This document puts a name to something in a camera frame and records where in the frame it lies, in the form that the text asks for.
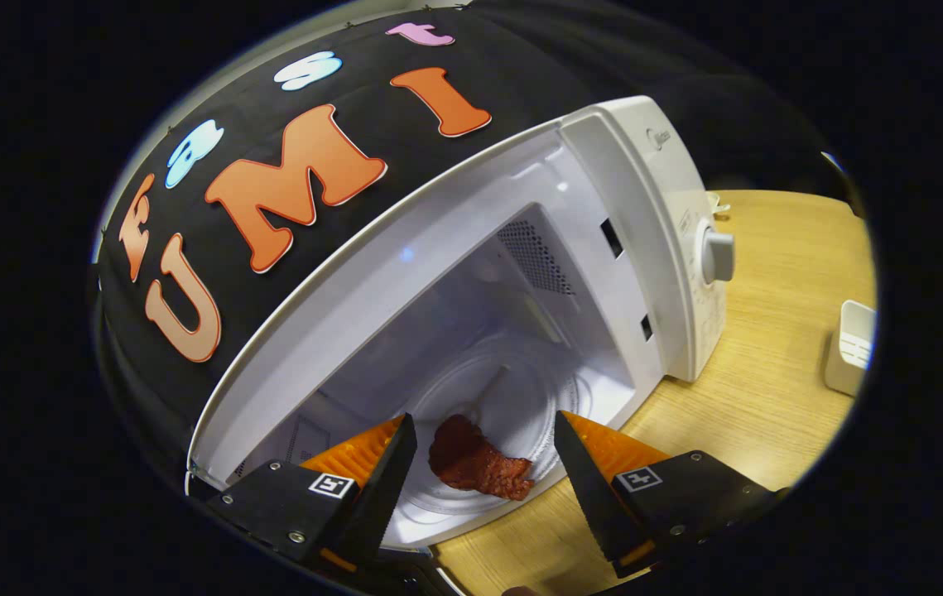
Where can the white microwave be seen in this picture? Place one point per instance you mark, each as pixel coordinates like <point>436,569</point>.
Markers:
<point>454,273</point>

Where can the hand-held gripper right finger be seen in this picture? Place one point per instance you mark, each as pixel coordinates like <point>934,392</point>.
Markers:
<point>587,497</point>

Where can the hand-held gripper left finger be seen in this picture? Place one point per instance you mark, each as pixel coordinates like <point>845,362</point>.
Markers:
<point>388,488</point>

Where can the glass turntable plate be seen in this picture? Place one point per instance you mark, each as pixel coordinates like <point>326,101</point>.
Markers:
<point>521,397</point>

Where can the red-brown meat piece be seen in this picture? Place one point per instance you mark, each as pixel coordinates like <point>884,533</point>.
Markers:
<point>471,463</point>

